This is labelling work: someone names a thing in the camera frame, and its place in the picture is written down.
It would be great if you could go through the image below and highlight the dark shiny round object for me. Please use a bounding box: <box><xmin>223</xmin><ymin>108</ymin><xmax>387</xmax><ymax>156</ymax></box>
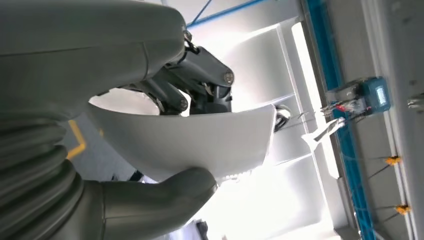
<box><xmin>273</xmin><ymin>103</ymin><xmax>293</xmax><ymax>134</ymax></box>

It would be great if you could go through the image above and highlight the blue hoist box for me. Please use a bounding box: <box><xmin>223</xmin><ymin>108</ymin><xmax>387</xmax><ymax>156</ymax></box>
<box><xmin>325</xmin><ymin>76</ymin><xmax>392</xmax><ymax>121</ymax></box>

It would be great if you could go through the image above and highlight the orange hook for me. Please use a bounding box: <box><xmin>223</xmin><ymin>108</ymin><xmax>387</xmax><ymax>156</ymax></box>
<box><xmin>394</xmin><ymin>204</ymin><xmax>412</xmax><ymax>216</ymax></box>
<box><xmin>385</xmin><ymin>155</ymin><xmax>403</xmax><ymax>167</ymax></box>

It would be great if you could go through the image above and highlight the white hanging strap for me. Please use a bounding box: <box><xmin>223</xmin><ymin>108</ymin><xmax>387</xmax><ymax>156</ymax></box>
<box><xmin>300</xmin><ymin>117</ymin><xmax>347</xmax><ymax>154</ymax></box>

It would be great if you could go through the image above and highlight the blue overhead rail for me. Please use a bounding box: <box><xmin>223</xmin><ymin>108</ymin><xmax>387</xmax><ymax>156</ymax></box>
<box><xmin>304</xmin><ymin>0</ymin><xmax>377</xmax><ymax>240</ymax></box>

